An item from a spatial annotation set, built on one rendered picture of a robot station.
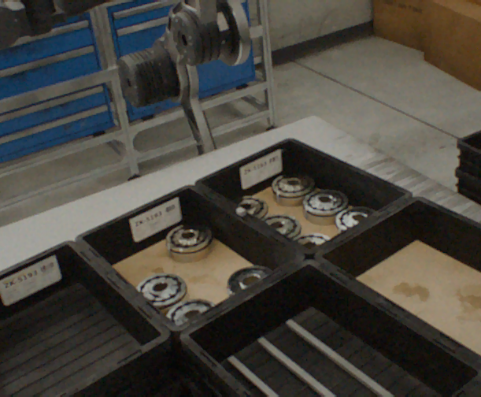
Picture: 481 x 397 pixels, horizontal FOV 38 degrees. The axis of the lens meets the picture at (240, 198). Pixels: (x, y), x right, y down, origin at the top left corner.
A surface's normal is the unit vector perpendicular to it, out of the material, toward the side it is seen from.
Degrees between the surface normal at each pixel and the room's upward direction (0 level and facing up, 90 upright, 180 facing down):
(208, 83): 90
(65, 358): 0
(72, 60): 90
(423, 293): 0
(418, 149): 0
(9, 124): 90
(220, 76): 90
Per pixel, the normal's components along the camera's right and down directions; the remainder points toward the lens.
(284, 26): 0.50, 0.41
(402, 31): -0.84, 0.38
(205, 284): -0.11, -0.85
